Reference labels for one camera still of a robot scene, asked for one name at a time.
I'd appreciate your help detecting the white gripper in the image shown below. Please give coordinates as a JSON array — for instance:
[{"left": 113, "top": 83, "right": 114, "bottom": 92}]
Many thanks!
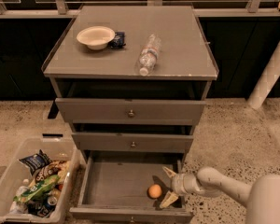
[{"left": 160, "top": 166, "right": 200, "bottom": 209}]

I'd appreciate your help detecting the orange fruit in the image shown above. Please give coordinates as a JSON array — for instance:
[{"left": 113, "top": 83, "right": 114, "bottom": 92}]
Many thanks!
[{"left": 147, "top": 184, "right": 162, "bottom": 199}]

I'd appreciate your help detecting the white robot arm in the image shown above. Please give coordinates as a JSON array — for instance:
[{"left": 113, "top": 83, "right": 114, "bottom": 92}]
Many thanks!
[{"left": 160, "top": 167, "right": 280, "bottom": 224}]

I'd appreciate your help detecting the grey open bottom drawer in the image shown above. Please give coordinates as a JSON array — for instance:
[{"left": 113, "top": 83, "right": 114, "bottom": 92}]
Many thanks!
[{"left": 70, "top": 152, "right": 192, "bottom": 224}]

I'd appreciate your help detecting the grey middle drawer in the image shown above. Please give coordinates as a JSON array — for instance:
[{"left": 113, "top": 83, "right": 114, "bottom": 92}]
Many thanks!
[{"left": 72, "top": 133, "right": 193, "bottom": 153}]

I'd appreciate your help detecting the grey drawer cabinet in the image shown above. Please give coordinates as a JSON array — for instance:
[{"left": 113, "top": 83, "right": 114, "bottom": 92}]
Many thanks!
[{"left": 43, "top": 6, "right": 218, "bottom": 159}]

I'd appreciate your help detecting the grey top drawer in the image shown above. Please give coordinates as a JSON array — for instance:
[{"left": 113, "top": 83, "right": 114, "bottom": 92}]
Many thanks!
[{"left": 55, "top": 98, "right": 205, "bottom": 125}]

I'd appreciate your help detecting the brown white snack bag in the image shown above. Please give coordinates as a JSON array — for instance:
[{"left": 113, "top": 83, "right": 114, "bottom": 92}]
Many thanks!
[{"left": 29, "top": 161, "right": 71, "bottom": 188}]

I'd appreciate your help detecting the blue soda can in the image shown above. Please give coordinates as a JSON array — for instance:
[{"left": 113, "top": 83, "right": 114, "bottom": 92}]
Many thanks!
[{"left": 28, "top": 196, "right": 58, "bottom": 217}]

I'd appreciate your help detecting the clear plastic water bottle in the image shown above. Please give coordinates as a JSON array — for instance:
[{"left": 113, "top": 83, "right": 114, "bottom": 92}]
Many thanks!
[{"left": 138, "top": 34, "right": 161, "bottom": 76}]

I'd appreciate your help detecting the green snack bag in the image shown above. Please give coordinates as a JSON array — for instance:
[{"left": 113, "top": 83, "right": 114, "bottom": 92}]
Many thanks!
[{"left": 14, "top": 175, "right": 60, "bottom": 203}]

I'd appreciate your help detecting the clear plastic storage bin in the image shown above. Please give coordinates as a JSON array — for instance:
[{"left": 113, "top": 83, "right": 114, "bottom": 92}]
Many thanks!
[{"left": 0, "top": 138, "right": 79, "bottom": 224}]

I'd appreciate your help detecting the dark blue chip bag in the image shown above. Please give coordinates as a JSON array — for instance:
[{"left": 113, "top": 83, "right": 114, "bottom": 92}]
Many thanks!
[{"left": 19, "top": 150, "right": 52, "bottom": 175}]

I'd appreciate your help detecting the dark blue snack packet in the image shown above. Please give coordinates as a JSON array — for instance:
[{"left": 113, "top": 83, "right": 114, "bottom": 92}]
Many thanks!
[{"left": 109, "top": 32, "right": 125, "bottom": 49}]

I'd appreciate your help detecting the white paper bowl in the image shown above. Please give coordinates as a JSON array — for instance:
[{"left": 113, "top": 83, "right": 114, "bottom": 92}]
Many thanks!
[{"left": 77, "top": 26, "right": 115, "bottom": 50}]

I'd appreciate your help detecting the white leaning tube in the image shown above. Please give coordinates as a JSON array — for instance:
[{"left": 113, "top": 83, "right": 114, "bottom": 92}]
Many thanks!
[{"left": 247, "top": 40, "right": 280, "bottom": 109}]

